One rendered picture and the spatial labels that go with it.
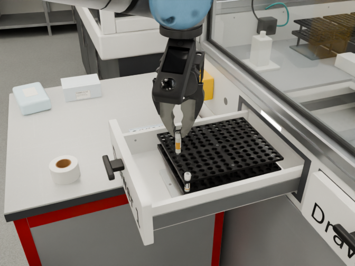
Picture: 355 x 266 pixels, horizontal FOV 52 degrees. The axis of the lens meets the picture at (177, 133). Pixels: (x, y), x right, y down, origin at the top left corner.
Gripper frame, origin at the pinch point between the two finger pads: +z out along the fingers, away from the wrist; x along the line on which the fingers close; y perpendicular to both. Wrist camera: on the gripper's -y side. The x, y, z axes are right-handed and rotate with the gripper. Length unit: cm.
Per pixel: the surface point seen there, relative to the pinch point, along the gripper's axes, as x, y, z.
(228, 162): -10.0, 3.5, 8.0
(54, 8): 228, 357, 82
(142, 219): 3.2, -14.1, 9.4
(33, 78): 171, 202, 99
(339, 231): -29.0, -12.0, 6.8
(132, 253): 15, 8, 49
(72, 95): 46, 45, 20
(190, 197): -4.2, -7.6, 8.7
